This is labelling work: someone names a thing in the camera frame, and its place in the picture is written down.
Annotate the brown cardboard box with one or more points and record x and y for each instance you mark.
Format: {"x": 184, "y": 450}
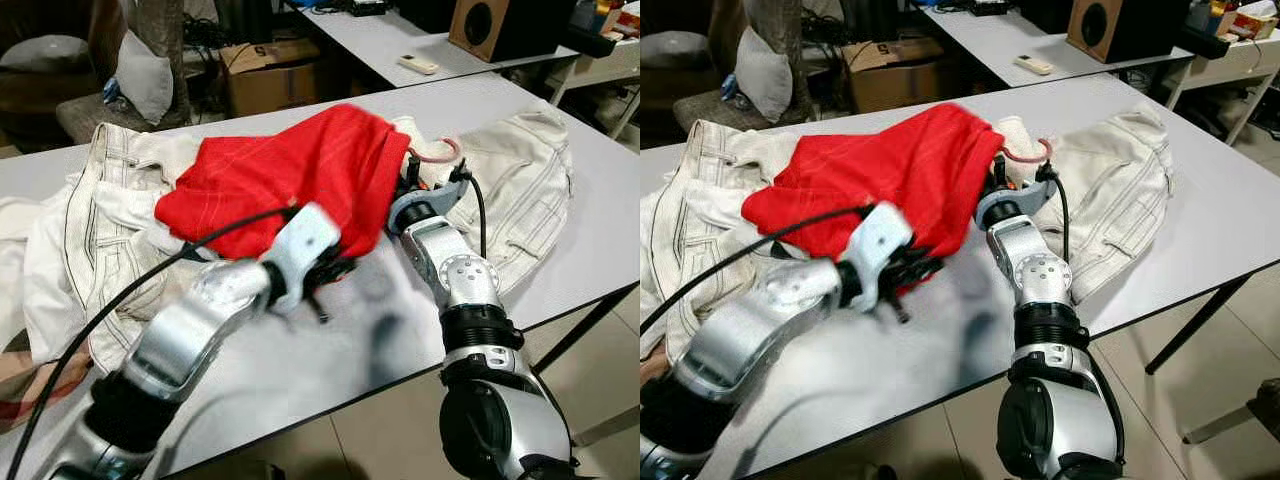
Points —
{"x": 270, "y": 85}
{"x": 890, "y": 80}

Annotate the white frame desk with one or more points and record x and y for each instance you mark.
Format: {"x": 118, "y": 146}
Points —
{"x": 1240, "y": 60}
{"x": 610, "y": 62}

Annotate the black flat device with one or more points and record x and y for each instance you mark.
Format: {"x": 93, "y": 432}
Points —
{"x": 1207, "y": 42}
{"x": 590, "y": 42}

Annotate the brown wooden speaker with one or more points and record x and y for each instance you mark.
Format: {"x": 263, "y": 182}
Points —
{"x": 500, "y": 30}
{"x": 1120, "y": 30}

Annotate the red plastic hanger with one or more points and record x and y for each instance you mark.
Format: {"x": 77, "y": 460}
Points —
{"x": 1047, "y": 150}
{"x": 458, "y": 150}

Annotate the black table leg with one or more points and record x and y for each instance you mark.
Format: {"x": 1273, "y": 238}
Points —
{"x": 580, "y": 333}
{"x": 1195, "y": 325}

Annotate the white remote control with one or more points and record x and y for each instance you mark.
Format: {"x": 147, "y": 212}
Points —
{"x": 1034, "y": 65}
{"x": 418, "y": 65}

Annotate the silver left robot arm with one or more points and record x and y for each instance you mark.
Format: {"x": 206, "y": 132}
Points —
{"x": 770, "y": 310}
{"x": 190, "y": 320}

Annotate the brown seat chair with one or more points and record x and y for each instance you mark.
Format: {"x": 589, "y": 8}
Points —
{"x": 90, "y": 115}
{"x": 705, "y": 108}

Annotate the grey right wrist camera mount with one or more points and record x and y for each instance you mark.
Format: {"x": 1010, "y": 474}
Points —
{"x": 415, "y": 208}
{"x": 1003, "y": 205}

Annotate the cream white stitched jacket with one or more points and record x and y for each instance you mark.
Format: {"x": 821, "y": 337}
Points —
{"x": 700, "y": 200}
{"x": 120, "y": 230}

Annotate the grey white pillow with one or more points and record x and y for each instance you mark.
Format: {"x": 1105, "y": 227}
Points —
{"x": 148, "y": 80}
{"x": 765, "y": 75}

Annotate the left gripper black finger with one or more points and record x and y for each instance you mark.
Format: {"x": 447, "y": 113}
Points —
{"x": 899, "y": 308}
{"x": 319, "y": 308}

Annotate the grey round cushion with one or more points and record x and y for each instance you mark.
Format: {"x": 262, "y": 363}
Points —
{"x": 675, "y": 50}
{"x": 45, "y": 55}

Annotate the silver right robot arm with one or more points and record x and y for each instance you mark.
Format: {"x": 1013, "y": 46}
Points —
{"x": 465, "y": 280}
{"x": 1040, "y": 275}

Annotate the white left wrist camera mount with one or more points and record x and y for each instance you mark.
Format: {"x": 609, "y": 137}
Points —
{"x": 305, "y": 240}
{"x": 880, "y": 245}

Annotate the brown striped cloth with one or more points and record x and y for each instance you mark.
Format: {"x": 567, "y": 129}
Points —
{"x": 25, "y": 385}
{"x": 650, "y": 365}

